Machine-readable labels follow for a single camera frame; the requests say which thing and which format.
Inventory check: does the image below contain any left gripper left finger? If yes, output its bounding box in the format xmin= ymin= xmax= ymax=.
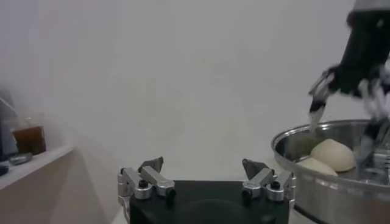
xmin=118 ymin=156 xmax=177 ymax=224

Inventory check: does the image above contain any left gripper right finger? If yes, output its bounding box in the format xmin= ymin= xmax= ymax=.
xmin=242 ymin=158 xmax=297 ymax=208

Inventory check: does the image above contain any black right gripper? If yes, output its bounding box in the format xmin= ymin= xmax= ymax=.
xmin=308 ymin=10 xmax=390 ymax=165

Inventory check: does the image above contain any white steamed baozi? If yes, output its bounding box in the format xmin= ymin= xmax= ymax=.
xmin=310 ymin=138 xmax=356 ymax=173
xmin=297 ymin=156 xmax=339 ymax=177

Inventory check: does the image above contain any stainless steel steamer basket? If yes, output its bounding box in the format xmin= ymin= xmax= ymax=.
xmin=271 ymin=119 xmax=390 ymax=224

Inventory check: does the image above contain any white side desk with cup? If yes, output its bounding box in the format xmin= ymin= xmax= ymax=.
xmin=0 ymin=142 xmax=80 ymax=224

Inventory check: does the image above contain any plastic iced coffee cup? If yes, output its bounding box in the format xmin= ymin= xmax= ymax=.
xmin=11 ymin=114 xmax=47 ymax=155

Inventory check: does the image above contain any small round grey disc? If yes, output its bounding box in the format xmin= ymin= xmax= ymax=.
xmin=8 ymin=152 xmax=34 ymax=166

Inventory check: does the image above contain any dark screen device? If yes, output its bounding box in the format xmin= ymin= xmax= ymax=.
xmin=0 ymin=120 xmax=9 ymax=162

